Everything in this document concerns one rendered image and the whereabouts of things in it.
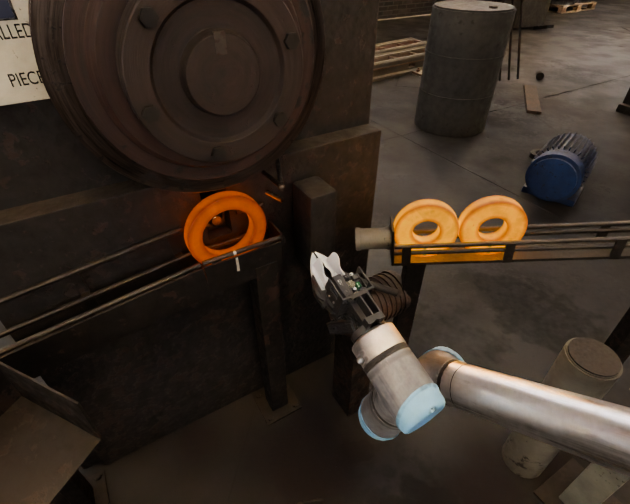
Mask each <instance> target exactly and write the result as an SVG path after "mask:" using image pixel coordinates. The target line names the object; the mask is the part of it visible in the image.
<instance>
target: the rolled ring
mask: <svg viewBox="0 0 630 504"><path fill-rule="evenodd" d="M227 210H240V211H243V212H245V213H246V214H247V216H248V219H249V226H248V230H247V232H246V234H245V236H244V237H243V238H242V239H241V240H240V241H239V242H238V243H237V244H235V245H234V246H232V247H230V248H227V249H223V250H214V249H210V248H208V247H207V246H205V245H204V243H203V232H204V229H205V227H206V225H207V224H208V222H209V221H210V220H211V219H212V218H213V217H215V216H216V215H218V214H219V213H221V212H224V211H227ZM265 232H266V217H265V214H264V212H263V210H262V208H261V207H260V206H259V205H258V203H257V202H256V201H255V200H254V199H253V198H251V197H250V196H249V195H247V194H245V193H242V192H238V191H222V192H218V193H215V194H212V195H210V196H208V197H206V198H205V199H203V200H202V201H200V202H199V203H198V204H197V205H196V206H195V207H194V208H193V210H192V211H191V212H190V214H189V216H188V218H187V220H186V223H185V227H184V240H185V243H186V246H187V248H188V249H189V251H190V253H191V254H192V256H193V257H194V258H195V259H196V260H197V261H198V262H200V263H201V264H202V261H204V260H207V259H210V258H212V257H215V256H218V255H221V254H224V253H227V252H230V251H233V250H236V249H239V248H242V247H245V246H248V245H251V244H254V243H257V242H260V241H262V240H263V238H264V235H265Z"/></svg>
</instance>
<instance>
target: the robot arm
mask: <svg viewBox="0 0 630 504"><path fill-rule="evenodd" d="M310 270H311V281H312V289H313V294H314V297H315V298H316V300H317V301H318V303H319V304H320V305H321V307H322V309H325V308H326V310H327V311H328V312H329V313H330V316H331V317H335V318H334V319H332V320H331V321H330V322H329V323H326V324H327V327H328V330H329V332H330V334H336V335H340V334H352V336H351V340H352V342H353V344H354V345H353V347H352V352H353V353H354V355H355V356H356V358H357V363H358V364H361V366H362V368H363V369H364V371H365V373H366V375H367V376H368V378H369V380H370V381H371V383H372V385H373V386H374V388H373V389H372V390H371V391H370V392H369V394H368V395H366V396H365V397H364V398H363V399H362V401H361V404H360V407H359V411H358V416H359V421H360V424H361V426H362V428H363V429H364V431H365V432H366V433H367V434H368V435H369V436H371V437H372V438H374V439H376V440H381V441H385V440H391V439H394V438H395V437H397V436H398V434H399V433H400V432H401V431H402V432H403V433H404V434H409V433H411V432H413V431H415V430H417V429H418V428H420V427H421V426H423V425H424V424H426V423H427V422H428V421H430V420H431V419H432V418H434V417H435V416H436V415H437V414H438V413H439V412H441V411H442V410H443V408H444V407H445V405H448V406H450V407H453V408H458V409H461V410H463V411H466V412H468V413H471V414H473V415H476V416H478V417H481V418H483V419H486V420H488V421H491V422H493V423H496V424H498V425H501V426H503V427H506V428H508V429H511V430H513V431H516V432H518V433H521V434H523V435H526V436H528V437H531V438H533V439H536V440H538V441H541V442H543V443H546V444H548V445H551V446H553V447H556V448H558V449H561V450H563V451H566V452H568V453H571V454H573V455H576V456H578V457H581V458H583V459H586V460H588V461H591V462H593V463H596V464H598V465H601V466H603V467H606V468H608V469H611V470H613V471H616V472H618V473H621V474H623V475H626V476H628V477H630V408H629V407H626V406H622V405H618V404H615V403H611V402H607V401H603V400H600V399H596V398H592V397H589V396H585V395H581V394H577V393H574V392H570V391H566V390H563V389H559V388H555V387H552V386H548V385H544V384H540V383H537V382H533V381H529V380H526V379H522V378H518V377H514V376H511V375H507V374H503V373H500V372H496V371H492V370H489V369H485V368H481V367H477V366H474V365H470V364H467V363H465V362H464V360H463V359H462V357H461V356H460V355H459V354H458V353H456V352H455V351H453V350H452V349H450V348H447V347H443V346H439V347H435V348H433V349H431V350H428V351H426V352H425V353H424V354H423V355H422V356H421V357H420V358H418V359H417V358H416V356H415V355H414V353H413V352H412V351H411V349H410V348H409V346H408V345H407V343H406V341H405V340H404V339H403V337H402V336H401V334H400V333H399V331H398V330H397V328H396V327H395V326H394V324H393V323H386V322H385V321H384V318H385V315H384V314H383V313H382V311H381V310H380V308H379V307H378V305H377V304H376V302H375V301H374V300H373V298H372V297H371V293H372V291H373V289H374V286H373V284H372V283H371V281H370V280H369V279H368V277H367V276H366V274H365V273H364V272H363V270H362V269H361V267H360V266H358V268H357V271H356V274H354V273H353V272H350V273H348V274H347V273H345V272H343V270H342V269H341V267H340V259H339V256H338V255H337V253H335V252H333V253H332V254H331V255H330V256H329V257H328V258H327V257H326V256H324V255H322V254H320V253H317V252H314V253H312V255H311V260H310ZM324 272H326V273H327V274H328V275H329V276H330V278H328V277H326V275H325V273H324ZM361 273H362V274H363V276H364V277H365V278H366V280H367V281H368V285H366V284H365V282H364V281H363V279H362V278H361V277H360V275H361ZM359 279H360V280H361V282H362V283H363V285H364V286H365V287H363V286H362V284H361V283H360V281H359Z"/></svg>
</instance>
